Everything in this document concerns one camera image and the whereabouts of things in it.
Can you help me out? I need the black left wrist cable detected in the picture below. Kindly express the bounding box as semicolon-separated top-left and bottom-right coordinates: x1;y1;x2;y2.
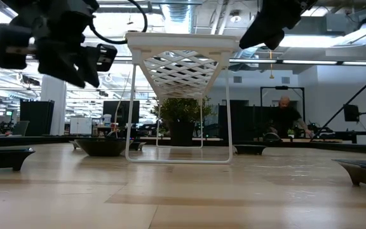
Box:
88;0;149;45

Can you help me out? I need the green potted plant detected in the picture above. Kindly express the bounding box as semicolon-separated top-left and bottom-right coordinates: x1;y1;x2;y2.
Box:
151;97;215;147

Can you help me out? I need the black camera box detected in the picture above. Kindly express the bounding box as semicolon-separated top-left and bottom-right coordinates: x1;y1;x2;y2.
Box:
343;104;360;123

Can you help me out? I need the black aluminium table frame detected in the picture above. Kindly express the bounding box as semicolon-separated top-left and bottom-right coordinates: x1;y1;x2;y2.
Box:
0;135;366;156

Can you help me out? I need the yellow hanging cord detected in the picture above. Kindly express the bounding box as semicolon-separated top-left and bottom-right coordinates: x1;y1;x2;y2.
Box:
268;49;275;80

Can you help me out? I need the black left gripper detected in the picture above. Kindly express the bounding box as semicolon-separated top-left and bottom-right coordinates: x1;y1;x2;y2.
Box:
0;0;118;89

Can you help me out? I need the black robot equipment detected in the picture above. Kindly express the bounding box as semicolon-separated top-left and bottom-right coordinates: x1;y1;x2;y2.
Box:
309;127;366;144

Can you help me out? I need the silver ribbed ventilation duct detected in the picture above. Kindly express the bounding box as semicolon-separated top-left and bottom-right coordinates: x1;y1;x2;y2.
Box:
162;0;200;34

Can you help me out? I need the black metal frame stand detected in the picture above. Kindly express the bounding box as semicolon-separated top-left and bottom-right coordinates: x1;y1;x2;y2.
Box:
260;85;306;121

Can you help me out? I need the person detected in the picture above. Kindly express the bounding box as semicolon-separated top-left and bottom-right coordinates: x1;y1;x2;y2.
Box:
267;96;314;141

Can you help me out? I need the white building column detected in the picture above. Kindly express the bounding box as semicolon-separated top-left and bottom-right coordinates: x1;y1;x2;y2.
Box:
40;74;67;137

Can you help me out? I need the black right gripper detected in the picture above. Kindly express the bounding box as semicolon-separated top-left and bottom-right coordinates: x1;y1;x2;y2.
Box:
239;0;298;51

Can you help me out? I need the black partition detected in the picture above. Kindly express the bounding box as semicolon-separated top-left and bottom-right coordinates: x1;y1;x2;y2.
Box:
20;100;55;137

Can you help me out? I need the grey chair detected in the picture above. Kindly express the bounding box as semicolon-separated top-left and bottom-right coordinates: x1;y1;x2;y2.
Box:
13;120;31;137

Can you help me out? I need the white lattice wire rack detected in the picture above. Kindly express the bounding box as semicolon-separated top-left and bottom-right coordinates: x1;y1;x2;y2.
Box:
125;31;241;165

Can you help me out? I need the black partition wall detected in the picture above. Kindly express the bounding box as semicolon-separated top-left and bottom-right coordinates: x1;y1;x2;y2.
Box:
217;100;273;141

